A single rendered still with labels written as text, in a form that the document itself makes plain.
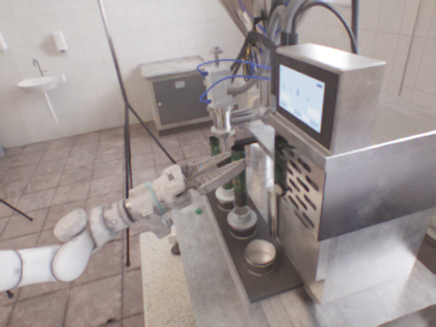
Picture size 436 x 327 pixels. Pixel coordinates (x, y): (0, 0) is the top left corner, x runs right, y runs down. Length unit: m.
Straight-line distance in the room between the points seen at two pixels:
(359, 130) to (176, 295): 0.77
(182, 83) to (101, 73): 1.17
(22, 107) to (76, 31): 1.21
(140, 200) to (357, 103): 0.42
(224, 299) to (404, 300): 0.34
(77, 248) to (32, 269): 0.08
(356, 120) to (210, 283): 0.45
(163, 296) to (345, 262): 0.61
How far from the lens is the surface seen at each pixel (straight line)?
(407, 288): 0.71
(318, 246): 0.51
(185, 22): 4.18
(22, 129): 4.65
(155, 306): 0.99
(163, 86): 3.55
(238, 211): 0.72
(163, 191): 0.58
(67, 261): 0.61
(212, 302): 0.64
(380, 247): 0.60
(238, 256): 0.69
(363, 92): 0.38
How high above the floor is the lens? 1.55
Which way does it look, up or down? 31 degrees down
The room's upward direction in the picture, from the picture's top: 6 degrees counter-clockwise
